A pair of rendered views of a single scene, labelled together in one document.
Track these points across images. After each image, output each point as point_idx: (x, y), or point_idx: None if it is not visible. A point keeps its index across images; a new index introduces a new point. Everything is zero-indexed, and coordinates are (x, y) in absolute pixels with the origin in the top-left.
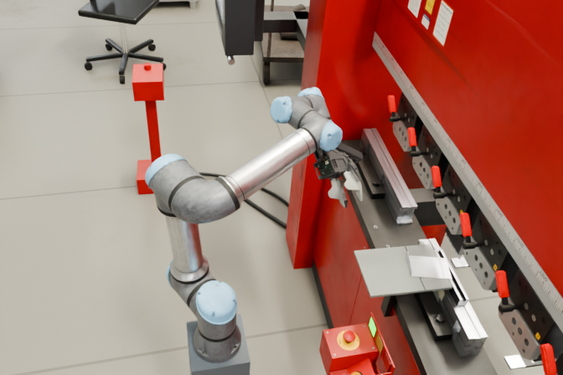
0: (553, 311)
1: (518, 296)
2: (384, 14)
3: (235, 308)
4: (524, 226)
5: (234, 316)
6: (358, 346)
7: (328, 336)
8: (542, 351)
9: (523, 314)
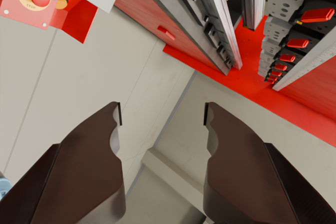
0: (335, 34)
1: (315, 8)
2: None
3: (6, 186)
4: None
5: (1, 176)
6: None
7: (13, 14)
8: (300, 47)
9: (302, 12)
